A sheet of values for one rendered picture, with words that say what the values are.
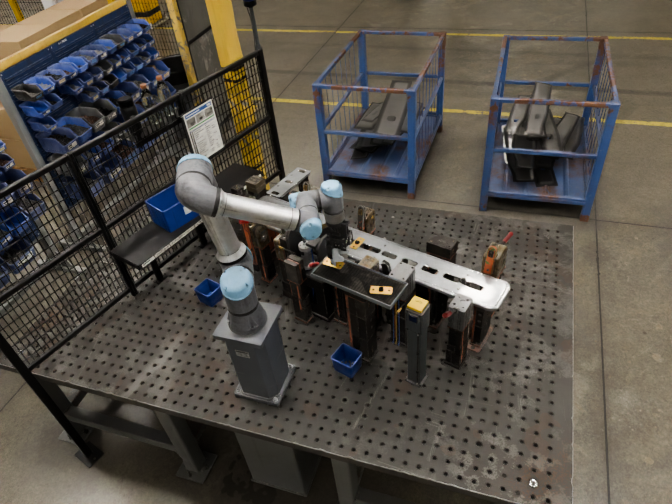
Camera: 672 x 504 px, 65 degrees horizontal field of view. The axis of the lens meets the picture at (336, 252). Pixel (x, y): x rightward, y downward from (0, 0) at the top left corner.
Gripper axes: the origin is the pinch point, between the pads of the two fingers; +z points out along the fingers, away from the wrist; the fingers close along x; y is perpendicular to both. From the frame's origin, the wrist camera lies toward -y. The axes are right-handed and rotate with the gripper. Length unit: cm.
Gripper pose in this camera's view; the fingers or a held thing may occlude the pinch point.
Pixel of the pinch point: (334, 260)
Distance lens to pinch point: 209.6
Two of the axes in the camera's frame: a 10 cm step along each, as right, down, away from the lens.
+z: 0.9, 7.8, 6.1
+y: 9.2, 1.8, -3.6
